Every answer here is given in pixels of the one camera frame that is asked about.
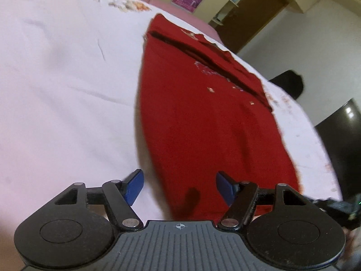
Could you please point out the black bag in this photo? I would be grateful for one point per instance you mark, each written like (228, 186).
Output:
(289, 83)

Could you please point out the cream corner shelf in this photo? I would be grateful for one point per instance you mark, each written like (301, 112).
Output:
(234, 2)

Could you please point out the pink bed sheet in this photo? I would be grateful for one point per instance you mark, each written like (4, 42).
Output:
(206, 28)

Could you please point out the white floral blanket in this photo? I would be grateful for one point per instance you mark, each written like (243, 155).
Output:
(62, 96)

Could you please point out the dark screen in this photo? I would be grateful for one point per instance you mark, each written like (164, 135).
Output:
(341, 146)

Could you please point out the red knitted sweater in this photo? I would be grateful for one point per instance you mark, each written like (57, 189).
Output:
(208, 124)

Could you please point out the brown wooden door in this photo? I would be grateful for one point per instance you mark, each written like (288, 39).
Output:
(251, 19)

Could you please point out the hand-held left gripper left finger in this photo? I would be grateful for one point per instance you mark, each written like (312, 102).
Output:
(134, 187)

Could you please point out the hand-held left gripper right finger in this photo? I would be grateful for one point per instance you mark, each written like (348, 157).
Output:
(227, 187)

